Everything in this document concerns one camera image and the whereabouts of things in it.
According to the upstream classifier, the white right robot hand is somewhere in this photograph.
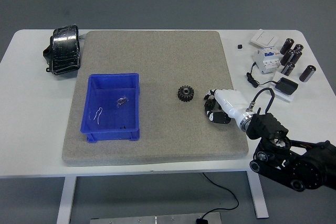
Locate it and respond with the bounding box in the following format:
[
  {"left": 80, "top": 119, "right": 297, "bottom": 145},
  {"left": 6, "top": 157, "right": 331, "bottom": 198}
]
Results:
[{"left": 203, "top": 88, "right": 254, "bottom": 130}]

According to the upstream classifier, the large black gear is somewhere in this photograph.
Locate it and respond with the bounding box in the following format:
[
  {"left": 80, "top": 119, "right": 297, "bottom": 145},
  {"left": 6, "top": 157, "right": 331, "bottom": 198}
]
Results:
[{"left": 177, "top": 84, "right": 195, "bottom": 103}]

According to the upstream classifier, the blue plastic box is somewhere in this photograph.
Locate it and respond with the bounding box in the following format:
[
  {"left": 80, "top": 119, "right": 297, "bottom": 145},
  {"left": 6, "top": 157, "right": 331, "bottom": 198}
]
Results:
[{"left": 80, "top": 72, "right": 141, "bottom": 143}]

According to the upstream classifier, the white circuit breaker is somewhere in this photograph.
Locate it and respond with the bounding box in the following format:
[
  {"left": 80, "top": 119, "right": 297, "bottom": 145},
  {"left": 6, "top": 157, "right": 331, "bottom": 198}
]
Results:
[{"left": 253, "top": 46, "right": 282, "bottom": 74}]

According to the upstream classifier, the white flat plate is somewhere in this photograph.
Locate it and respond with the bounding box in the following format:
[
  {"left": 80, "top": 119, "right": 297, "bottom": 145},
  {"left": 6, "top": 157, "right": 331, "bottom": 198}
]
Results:
[{"left": 268, "top": 71, "right": 295, "bottom": 103}]

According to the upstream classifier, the black power adapter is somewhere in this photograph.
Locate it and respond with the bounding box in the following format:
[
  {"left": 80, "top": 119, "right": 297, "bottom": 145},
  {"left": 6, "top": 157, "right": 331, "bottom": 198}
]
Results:
[{"left": 274, "top": 77, "right": 299, "bottom": 95}]

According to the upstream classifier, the grey-brown felt mat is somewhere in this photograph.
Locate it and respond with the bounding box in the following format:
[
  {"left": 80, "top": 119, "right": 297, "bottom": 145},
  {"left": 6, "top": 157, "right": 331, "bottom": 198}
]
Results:
[{"left": 61, "top": 30, "right": 249, "bottom": 167}]

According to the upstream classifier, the white table leg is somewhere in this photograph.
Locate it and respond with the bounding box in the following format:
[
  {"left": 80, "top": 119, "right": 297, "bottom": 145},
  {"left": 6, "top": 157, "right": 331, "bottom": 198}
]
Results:
[
  {"left": 56, "top": 176, "right": 77, "bottom": 224},
  {"left": 246, "top": 171, "right": 269, "bottom": 219}
]

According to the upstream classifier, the small clear plastic bag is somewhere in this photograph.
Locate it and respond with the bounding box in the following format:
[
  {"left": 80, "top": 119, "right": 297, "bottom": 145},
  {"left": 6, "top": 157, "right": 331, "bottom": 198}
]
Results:
[{"left": 115, "top": 96, "right": 130, "bottom": 108}]

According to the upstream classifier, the grey metal floor plate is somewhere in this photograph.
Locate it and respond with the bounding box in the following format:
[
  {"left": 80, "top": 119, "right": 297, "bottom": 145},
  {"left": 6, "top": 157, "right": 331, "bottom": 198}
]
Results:
[{"left": 90, "top": 212, "right": 222, "bottom": 224}]

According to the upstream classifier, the black film-wrapped device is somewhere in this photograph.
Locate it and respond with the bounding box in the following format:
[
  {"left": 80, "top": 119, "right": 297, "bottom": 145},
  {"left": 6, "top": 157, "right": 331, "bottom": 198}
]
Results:
[{"left": 42, "top": 24, "right": 81, "bottom": 76}]

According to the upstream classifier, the black adapter cord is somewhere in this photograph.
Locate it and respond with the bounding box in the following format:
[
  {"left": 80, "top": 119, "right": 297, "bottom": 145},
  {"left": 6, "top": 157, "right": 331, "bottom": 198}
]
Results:
[{"left": 246, "top": 61, "right": 279, "bottom": 88}]

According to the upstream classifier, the white wall switch panel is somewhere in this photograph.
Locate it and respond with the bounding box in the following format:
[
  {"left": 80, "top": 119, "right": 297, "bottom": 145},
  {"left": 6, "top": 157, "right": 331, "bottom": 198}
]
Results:
[{"left": 250, "top": 28, "right": 280, "bottom": 48}]

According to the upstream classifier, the black floor cable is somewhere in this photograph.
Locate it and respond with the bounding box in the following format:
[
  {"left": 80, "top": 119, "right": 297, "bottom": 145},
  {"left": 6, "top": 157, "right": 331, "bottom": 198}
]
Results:
[{"left": 202, "top": 173, "right": 239, "bottom": 219}]

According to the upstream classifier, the thin white string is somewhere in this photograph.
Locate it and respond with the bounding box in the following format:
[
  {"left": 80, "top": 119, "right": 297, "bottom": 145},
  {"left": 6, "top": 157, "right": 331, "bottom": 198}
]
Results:
[{"left": 93, "top": 106, "right": 103, "bottom": 125}]

